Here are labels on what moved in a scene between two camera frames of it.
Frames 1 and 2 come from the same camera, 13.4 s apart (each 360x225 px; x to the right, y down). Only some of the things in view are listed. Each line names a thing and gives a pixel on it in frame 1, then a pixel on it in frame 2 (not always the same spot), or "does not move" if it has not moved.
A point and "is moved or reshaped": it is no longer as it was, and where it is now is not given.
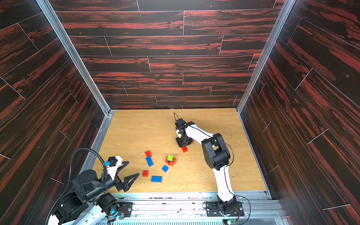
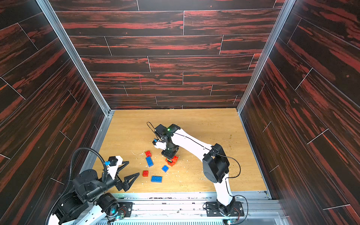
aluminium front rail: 188,208 does not move
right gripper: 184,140 -> 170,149
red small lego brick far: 148,153 does not move
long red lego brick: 170,162 does not move
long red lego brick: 184,149 is moved or reshaped
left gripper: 125,185 does not move
